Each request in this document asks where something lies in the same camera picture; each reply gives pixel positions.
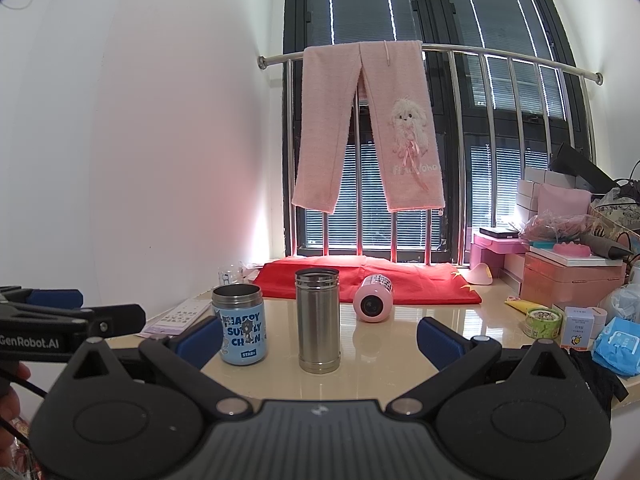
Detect pink cup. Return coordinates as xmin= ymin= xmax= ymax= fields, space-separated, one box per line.
xmin=352 ymin=274 xmax=393 ymax=323

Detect blue cartoon steel cup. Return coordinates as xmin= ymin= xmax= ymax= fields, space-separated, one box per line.
xmin=212 ymin=284 xmax=267 ymax=366

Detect tall stainless steel cup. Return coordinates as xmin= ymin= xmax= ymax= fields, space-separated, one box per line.
xmin=295 ymin=268 xmax=341 ymax=375

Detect person's left hand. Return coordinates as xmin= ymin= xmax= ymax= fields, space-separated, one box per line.
xmin=0 ymin=363 xmax=30 ymax=467

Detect purple sticker sheet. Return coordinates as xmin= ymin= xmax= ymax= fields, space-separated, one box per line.
xmin=138 ymin=298 xmax=210 ymax=338

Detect red flag cloth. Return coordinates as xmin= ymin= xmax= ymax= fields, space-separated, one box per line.
xmin=252 ymin=253 xmax=484 ymax=307

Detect clear glass mug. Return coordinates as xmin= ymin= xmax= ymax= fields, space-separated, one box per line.
xmin=217 ymin=262 xmax=245 ymax=286

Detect pink desk shelf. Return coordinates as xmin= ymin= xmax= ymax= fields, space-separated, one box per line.
xmin=470 ymin=233 xmax=527 ymax=278

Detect pink shell shaped object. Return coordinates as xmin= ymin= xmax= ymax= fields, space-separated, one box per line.
xmin=465 ymin=262 xmax=494 ymax=286

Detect yellow cream tube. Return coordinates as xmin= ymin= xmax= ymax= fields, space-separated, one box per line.
xmin=504 ymin=296 xmax=547 ymax=314

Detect green tape roll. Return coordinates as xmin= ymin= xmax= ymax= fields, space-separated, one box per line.
xmin=522 ymin=308 xmax=563 ymax=339

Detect pink storage box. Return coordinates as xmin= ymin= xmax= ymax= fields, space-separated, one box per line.
xmin=520 ymin=252 xmax=626 ymax=309

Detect black flat device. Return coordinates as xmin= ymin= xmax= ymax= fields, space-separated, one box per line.
xmin=478 ymin=226 xmax=520 ymax=240

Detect small white blue box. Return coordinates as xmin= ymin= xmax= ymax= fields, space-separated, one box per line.
xmin=561 ymin=307 xmax=608 ymax=351

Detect white book stack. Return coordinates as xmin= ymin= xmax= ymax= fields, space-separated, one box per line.
xmin=529 ymin=247 xmax=624 ymax=268

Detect pink plastic bag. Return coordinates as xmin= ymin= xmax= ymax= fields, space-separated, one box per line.
xmin=520 ymin=211 xmax=594 ymax=243

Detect black cloth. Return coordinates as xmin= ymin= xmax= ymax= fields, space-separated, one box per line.
xmin=568 ymin=349 xmax=628 ymax=417

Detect stacked white boxes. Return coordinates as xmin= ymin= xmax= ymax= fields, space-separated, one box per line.
xmin=511 ymin=167 xmax=591 ymax=228

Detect blue wet wipes pack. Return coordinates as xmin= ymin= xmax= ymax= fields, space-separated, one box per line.
xmin=592 ymin=318 xmax=640 ymax=378

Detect black hair dryer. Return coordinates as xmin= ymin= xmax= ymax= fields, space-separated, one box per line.
xmin=579 ymin=233 xmax=634 ymax=260

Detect floral patterned bag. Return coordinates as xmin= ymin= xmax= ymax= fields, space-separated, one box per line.
xmin=589 ymin=188 xmax=639 ymax=255

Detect black monitor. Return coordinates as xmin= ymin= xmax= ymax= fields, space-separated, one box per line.
xmin=549 ymin=143 xmax=617 ymax=194

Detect pink pyjama trousers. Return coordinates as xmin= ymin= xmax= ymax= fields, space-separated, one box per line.
xmin=290 ymin=39 xmax=446 ymax=215

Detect steel window guard rail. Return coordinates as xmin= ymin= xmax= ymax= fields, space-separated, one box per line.
xmin=257 ymin=44 xmax=604 ymax=266

